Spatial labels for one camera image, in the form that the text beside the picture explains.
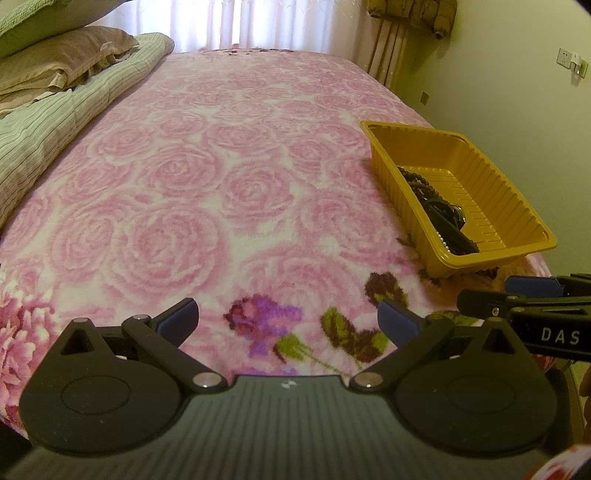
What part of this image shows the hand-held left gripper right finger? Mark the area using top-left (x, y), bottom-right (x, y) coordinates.
top-left (348, 299), bottom-right (529, 393)

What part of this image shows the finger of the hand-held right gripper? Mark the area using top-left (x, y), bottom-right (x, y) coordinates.
top-left (505, 274), bottom-right (591, 299)
top-left (456, 289), bottom-right (525, 320)

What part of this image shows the brown pillow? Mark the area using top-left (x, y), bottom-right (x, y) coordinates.
top-left (0, 25), bottom-right (140, 114)

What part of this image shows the black smart band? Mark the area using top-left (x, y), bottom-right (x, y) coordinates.
top-left (421, 198), bottom-right (481, 255)

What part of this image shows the yellow plastic tray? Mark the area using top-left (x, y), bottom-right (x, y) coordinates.
top-left (359, 120), bottom-right (557, 279)

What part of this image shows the long brown bead necklace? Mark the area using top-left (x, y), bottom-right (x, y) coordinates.
top-left (397, 165), bottom-right (447, 206)

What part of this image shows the pink floral blanket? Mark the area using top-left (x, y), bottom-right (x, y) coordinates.
top-left (0, 48), bottom-right (555, 439)

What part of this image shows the beige striped curtain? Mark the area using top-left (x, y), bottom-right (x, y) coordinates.
top-left (366, 18), bottom-right (410, 91)

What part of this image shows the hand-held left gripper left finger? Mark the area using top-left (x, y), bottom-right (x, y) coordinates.
top-left (60, 298), bottom-right (228, 394)

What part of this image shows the green striped quilt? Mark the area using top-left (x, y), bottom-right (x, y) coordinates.
top-left (0, 32), bottom-right (175, 232)

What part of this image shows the red white floral cloth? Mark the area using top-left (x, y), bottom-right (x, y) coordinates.
top-left (531, 444), bottom-right (591, 480)

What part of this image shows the white sheer curtain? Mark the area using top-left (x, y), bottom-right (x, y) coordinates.
top-left (98, 0), bottom-right (385, 54)

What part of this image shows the green pillow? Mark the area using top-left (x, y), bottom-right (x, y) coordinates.
top-left (0, 0), bottom-right (128, 59)

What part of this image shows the olive padded jacket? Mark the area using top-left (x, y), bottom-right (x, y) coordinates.
top-left (366, 0), bottom-right (459, 39)

